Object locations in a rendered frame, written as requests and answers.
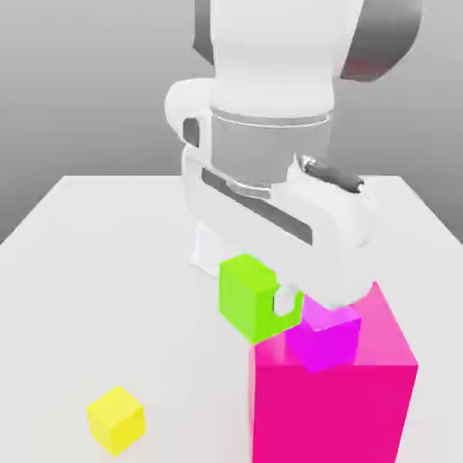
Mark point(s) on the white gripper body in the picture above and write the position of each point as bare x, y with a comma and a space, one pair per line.
336, 231

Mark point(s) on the small yellow cube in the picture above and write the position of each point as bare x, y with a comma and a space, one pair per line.
115, 419

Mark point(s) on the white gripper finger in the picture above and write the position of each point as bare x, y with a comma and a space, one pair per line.
281, 296

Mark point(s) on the small green cube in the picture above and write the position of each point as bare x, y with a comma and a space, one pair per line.
242, 293

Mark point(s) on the large pink box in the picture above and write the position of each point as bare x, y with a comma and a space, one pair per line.
332, 412

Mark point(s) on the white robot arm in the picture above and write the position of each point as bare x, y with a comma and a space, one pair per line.
271, 54

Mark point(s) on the small magenta cube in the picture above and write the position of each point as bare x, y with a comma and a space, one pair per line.
325, 343

